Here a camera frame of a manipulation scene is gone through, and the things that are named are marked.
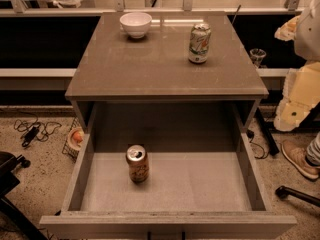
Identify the open grey top drawer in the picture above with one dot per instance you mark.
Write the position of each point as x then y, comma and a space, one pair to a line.
203, 180

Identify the metal railing frame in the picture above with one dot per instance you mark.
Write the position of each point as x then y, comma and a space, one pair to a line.
160, 4

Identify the plate with orange fruit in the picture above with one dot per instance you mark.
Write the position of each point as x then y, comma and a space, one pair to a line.
75, 138

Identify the black power adapter with cable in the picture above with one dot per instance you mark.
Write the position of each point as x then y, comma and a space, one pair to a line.
35, 131

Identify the clear glass cup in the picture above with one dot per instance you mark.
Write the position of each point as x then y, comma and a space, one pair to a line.
257, 55

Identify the black wire basket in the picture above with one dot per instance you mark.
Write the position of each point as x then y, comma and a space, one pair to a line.
67, 150

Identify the striped trouser leg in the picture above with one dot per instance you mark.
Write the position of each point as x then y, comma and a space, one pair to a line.
313, 151

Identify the orange soda can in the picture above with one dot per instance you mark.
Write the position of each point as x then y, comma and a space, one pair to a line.
137, 160

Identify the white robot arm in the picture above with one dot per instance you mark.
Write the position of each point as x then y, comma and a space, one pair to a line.
301, 90

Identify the tan shoe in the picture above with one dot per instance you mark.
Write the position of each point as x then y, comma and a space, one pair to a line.
296, 155

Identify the black chair leg with caster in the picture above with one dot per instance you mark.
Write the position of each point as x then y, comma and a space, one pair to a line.
283, 192

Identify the white ceramic bowl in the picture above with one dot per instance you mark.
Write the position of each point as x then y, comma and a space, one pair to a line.
136, 24

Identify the green white soda can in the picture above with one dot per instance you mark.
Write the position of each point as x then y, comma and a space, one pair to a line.
199, 42

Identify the grey cabinet with counter top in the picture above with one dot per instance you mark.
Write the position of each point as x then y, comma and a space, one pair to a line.
115, 67

